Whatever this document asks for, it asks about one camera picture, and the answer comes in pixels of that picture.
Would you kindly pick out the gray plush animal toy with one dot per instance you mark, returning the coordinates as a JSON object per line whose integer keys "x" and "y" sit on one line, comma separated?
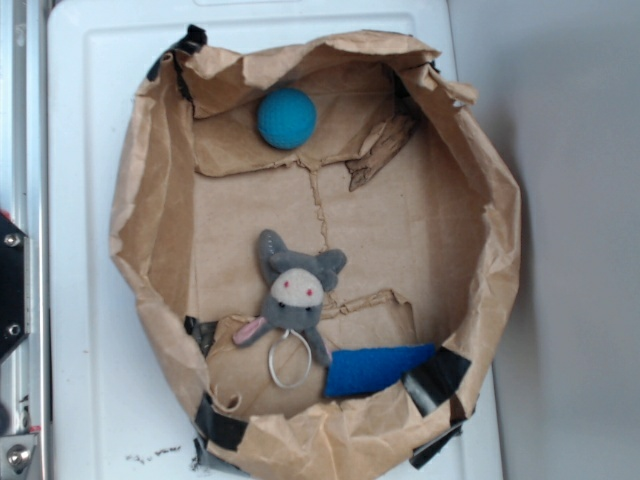
{"x": 297, "y": 284}

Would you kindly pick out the brown paper bag bin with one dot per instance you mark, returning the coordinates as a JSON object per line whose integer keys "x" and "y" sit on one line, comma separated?
{"x": 397, "y": 174}

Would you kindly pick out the teal foam ball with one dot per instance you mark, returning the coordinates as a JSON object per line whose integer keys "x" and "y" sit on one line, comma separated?
{"x": 286, "y": 118}

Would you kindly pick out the blue felt cloth piece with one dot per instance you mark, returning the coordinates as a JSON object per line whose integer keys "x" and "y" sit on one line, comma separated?
{"x": 364, "y": 371}

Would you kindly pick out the white plastic tray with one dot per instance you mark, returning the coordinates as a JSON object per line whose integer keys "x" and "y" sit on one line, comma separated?
{"x": 114, "y": 415}

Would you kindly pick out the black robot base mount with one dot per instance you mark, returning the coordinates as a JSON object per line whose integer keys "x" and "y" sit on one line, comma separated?
{"x": 15, "y": 323}

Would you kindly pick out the aluminium frame rail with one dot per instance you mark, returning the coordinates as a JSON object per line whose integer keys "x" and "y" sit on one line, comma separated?
{"x": 25, "y": 385}

